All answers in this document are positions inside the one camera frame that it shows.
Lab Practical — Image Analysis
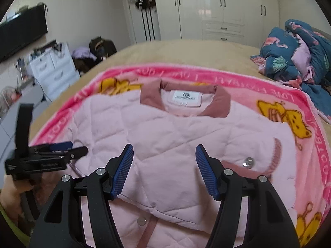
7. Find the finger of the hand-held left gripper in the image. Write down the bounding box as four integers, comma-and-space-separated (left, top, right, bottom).
52, 146, 88, 161
32, 142, 73, 152

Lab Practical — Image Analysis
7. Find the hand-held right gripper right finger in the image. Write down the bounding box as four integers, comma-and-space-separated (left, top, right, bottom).
195, 145, 302, 248

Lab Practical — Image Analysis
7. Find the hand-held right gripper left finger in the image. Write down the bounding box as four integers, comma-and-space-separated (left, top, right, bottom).
28, 143, 135, 248

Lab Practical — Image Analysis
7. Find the pink quilted jacket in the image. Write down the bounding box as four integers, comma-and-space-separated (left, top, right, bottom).
66, 79, 298, 248

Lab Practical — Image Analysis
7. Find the person's left hand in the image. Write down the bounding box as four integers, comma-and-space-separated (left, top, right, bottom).
0, 178, 52, 225

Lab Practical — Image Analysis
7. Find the grey low cabinet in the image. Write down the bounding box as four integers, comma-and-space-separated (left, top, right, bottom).
0, 83, 52, 161

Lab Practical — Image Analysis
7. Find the white drawer cabinet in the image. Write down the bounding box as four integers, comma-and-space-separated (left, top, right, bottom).
26, 43, 80, 101

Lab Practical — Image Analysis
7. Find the light purple cloth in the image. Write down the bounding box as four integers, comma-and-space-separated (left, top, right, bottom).
72, 47, 96, 60

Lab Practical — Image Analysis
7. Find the dark brown bag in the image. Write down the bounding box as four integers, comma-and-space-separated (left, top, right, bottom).
89, 37, 117, 62

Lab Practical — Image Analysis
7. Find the pink printed blanket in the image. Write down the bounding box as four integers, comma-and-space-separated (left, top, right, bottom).
28, 66, 331, 248

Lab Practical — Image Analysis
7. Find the beige bed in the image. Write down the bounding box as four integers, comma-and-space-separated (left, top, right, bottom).
31, 39, 331, 124

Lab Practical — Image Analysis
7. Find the blue flamingo print quilt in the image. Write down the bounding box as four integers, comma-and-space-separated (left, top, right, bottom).
249, 19, 331, 124

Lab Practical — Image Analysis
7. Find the white door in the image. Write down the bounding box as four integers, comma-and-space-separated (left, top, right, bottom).
125, 0, 159, 44

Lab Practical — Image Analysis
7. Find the white wardrobe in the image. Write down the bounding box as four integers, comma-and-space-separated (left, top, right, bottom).
152, 0, 281, 48

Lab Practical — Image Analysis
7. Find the black power cable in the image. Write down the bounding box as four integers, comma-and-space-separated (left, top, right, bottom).
34, 77, 52, 102

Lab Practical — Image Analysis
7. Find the black wall television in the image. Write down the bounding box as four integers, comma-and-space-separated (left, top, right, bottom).
0, 5, 48, 62

